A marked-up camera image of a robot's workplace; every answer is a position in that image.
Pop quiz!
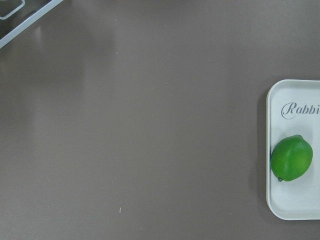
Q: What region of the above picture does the white rabbit serving tray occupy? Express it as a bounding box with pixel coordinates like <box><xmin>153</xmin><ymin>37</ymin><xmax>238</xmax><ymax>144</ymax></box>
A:
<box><xmin>266</xmin><ymin>79</ymin><xmax>320</xmax><ymax>220</ymax></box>

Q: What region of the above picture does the green lime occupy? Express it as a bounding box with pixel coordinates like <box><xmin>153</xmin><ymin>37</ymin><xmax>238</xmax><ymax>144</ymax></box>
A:
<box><xmin>270</xmin><ymin>134</ymin><xmax>313</xmax><ymax>182</ymax></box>

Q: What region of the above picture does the white metal base plate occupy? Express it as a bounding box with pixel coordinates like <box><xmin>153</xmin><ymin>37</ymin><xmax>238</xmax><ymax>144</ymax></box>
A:
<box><xmin>0</xmin><ymin>0</ymin><xmax>62</xmax><ymax>48</ymax></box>

